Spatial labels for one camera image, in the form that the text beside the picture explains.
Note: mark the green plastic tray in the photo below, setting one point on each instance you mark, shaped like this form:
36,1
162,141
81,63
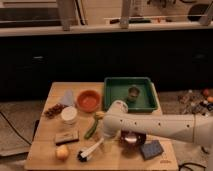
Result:
117,88

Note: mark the white cup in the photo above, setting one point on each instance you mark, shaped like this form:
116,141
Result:
69,115

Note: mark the blue sponge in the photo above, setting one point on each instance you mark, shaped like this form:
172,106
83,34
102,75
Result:
151,150

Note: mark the dark purple bowl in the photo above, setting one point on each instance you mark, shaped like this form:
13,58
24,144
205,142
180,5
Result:
132,139

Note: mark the yellow corn cob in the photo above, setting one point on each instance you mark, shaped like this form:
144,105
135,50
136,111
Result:
99,115

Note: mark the light blue cone cup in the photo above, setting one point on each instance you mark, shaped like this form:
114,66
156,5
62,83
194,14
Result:
67,99

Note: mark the brown rectangular block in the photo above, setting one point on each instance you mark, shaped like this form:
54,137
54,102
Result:
66,137

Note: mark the green bean pod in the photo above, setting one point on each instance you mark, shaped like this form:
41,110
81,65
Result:
92,130

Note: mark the red orange bowl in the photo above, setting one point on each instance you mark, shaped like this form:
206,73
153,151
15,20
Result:
88,101

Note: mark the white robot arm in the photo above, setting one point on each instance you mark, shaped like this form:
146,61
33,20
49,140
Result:
195,129

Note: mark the bunch of brown grapes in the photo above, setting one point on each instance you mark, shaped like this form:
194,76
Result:
53,111

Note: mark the white dish brush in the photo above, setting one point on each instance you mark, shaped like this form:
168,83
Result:
86,153

